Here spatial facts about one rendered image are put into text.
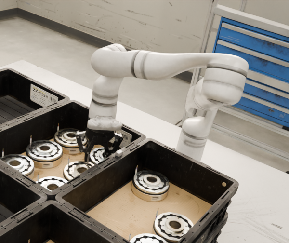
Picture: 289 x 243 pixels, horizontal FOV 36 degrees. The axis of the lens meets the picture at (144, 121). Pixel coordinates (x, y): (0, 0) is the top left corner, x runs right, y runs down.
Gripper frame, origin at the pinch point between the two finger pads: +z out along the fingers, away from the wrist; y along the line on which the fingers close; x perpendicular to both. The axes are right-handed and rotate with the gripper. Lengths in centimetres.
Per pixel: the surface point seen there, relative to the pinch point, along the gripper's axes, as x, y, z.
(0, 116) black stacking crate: -25.4, 29.1, 2.4
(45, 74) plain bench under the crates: -90, 14, 15
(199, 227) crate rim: 36.8, -19.1, -7.8
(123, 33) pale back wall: -307, -59, 62
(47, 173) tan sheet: 5.0, 13.8, 2.2
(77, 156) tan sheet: -3.8, 5.0, 2.2
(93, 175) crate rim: 18.5, 3.2, -7.8
